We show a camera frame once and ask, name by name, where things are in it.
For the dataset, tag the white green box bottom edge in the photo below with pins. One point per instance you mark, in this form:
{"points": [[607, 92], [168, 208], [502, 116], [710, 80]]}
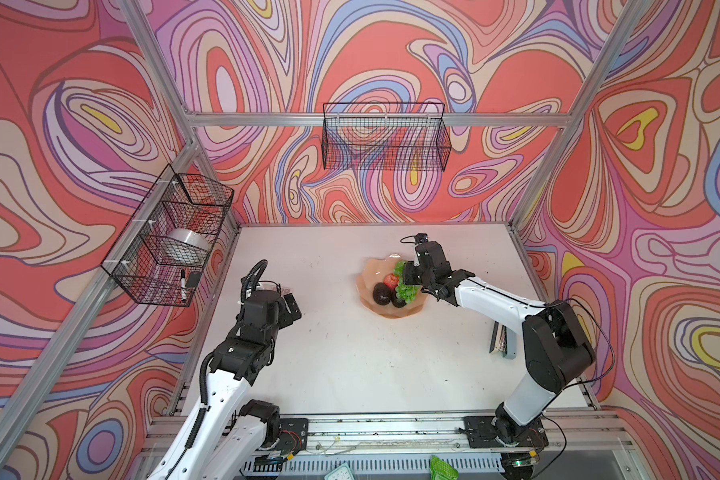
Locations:
{"points": [[341, 472]]}

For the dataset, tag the green object bottom edge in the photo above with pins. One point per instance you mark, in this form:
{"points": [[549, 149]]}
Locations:
{"points": [[441, 470]]}

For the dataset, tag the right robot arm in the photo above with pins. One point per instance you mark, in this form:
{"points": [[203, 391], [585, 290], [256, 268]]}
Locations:
{"points": [[556, 348]]}

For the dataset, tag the black wire basket back wall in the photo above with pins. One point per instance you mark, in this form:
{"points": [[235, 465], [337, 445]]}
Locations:
{"points": [[385, 136]]}

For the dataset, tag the red fake apple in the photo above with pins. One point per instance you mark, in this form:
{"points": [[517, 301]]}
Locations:
{"points": [[391, 281]]}

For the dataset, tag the black marker in basket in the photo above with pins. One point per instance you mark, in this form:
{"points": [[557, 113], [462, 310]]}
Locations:
{"points": [[183, 290]]}

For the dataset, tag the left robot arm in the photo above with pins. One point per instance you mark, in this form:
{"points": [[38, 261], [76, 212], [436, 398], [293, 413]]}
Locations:
{"points": [[225, 426]]}

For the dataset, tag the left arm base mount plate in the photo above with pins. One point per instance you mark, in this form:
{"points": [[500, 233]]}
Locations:
{"points": [[291, 438]]}

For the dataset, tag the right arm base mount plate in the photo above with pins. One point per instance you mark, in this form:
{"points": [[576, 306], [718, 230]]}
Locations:
{"points": [[489, 432]]}

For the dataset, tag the black wire basket wall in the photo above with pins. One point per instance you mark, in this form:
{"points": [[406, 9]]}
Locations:
{"points": [[385, 136], [144, 262]]}

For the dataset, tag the pink faceted fruit bowl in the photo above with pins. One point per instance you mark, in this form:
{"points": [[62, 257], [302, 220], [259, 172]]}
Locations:
{"points": [[374, 272]]}

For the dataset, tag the dark avocado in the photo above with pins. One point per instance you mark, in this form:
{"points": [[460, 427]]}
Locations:
{"points": [[382, 295], [398, 302]]}

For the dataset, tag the green fake grape bunch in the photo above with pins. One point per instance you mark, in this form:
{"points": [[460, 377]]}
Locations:
{"points": [[405, 292]]}

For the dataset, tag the black wire basket left wall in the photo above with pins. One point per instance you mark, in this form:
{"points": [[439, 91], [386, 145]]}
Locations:
{"points": [[144, 262]]}

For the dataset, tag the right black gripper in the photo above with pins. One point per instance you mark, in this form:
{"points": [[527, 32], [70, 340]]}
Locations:
{"points": [[408, 273]]}

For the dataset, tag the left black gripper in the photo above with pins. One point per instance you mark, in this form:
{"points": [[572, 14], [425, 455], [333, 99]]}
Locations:
{"points": [[286, 317]]}

